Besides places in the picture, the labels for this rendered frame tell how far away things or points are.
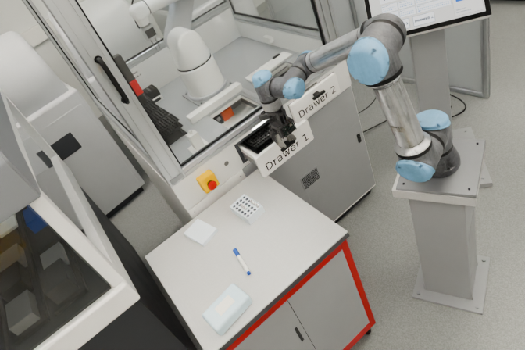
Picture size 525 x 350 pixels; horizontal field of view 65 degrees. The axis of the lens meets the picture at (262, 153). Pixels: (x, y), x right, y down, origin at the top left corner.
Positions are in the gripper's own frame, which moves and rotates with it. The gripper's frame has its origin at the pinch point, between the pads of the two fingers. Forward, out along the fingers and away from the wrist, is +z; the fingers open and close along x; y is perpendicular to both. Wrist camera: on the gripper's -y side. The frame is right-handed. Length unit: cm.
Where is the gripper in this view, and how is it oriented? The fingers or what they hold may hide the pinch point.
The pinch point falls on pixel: (285, 144)
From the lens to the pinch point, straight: 173.3
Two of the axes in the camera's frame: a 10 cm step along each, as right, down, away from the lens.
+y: 5.6, 3.6, -7.5
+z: 3.3, 7.3, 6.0
